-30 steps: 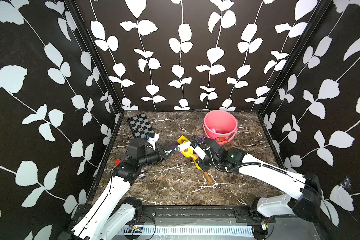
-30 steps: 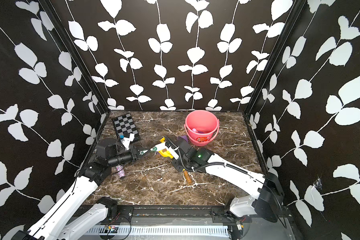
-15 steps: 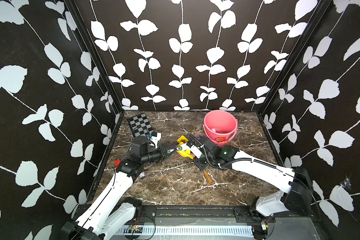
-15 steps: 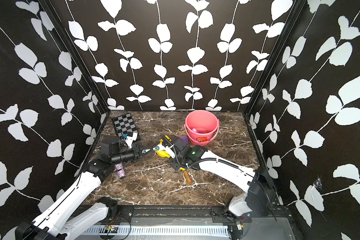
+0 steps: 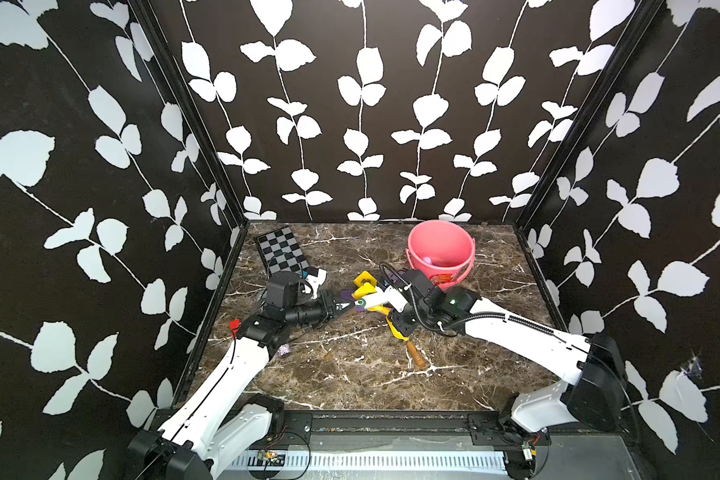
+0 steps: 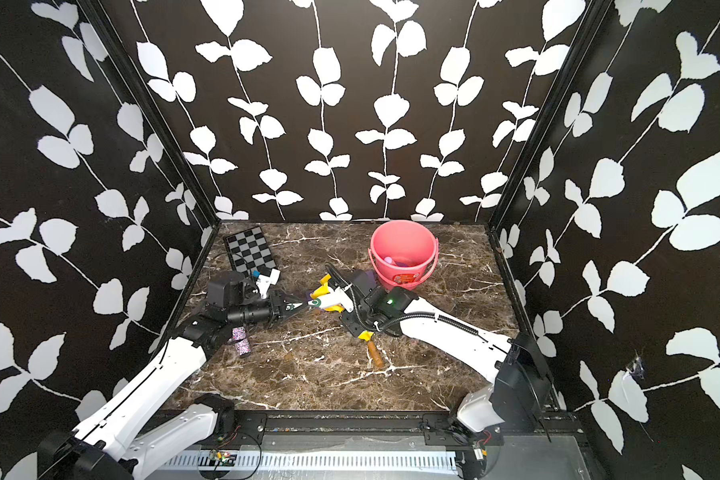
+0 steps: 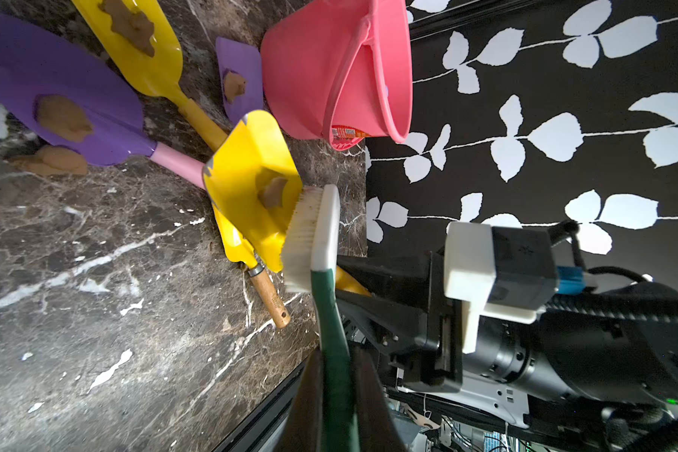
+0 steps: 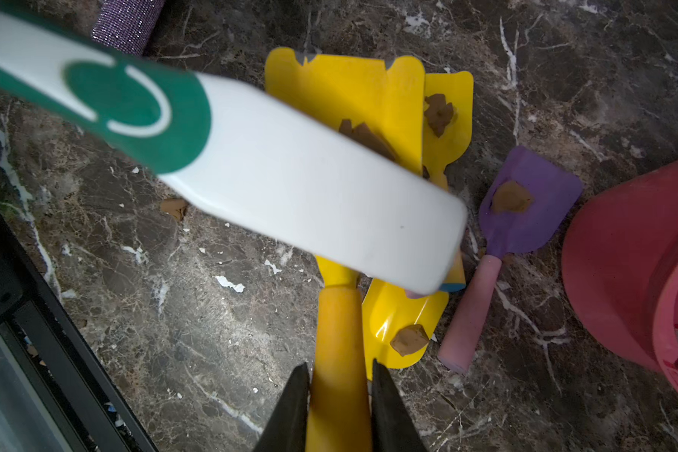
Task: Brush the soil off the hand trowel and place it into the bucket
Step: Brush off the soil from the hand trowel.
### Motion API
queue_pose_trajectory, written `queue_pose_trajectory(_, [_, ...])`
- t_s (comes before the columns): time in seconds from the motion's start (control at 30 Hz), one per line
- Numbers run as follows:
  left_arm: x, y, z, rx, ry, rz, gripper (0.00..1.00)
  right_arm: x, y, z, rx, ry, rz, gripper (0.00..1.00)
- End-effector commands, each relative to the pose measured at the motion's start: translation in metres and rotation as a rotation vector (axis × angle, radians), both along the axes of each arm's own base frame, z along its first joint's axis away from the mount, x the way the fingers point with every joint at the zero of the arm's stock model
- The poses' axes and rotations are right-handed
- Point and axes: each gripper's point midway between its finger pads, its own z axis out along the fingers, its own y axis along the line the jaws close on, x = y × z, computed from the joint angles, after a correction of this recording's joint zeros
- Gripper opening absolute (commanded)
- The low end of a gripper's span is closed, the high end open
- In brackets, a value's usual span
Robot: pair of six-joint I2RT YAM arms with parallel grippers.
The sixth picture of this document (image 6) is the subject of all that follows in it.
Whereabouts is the yellow trowel wooden handle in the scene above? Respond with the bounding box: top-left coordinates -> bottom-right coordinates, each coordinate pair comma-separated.
358,330 -> 384,369

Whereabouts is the pink plastic bucket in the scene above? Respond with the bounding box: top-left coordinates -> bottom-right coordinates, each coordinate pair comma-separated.
368,220 -> 440,291

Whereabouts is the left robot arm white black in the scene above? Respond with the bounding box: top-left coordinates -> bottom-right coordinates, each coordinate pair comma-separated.
37,271 -> 319,479

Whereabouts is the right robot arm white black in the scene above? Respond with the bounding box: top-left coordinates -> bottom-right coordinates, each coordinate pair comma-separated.
327,270 -> 550,434

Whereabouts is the purple glitter cylinder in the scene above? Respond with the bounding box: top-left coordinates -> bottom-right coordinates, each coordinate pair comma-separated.
231,327 -> 251,358

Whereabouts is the black white checkerboard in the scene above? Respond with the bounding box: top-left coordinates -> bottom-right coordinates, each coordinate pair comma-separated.
222,226 -> 278,275

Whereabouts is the black front rail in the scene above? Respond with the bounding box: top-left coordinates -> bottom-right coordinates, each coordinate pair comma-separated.
234,410 -> 588,449

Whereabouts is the white slotted cable duct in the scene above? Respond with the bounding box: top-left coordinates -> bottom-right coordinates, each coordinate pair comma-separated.
159,450 -> 458,475

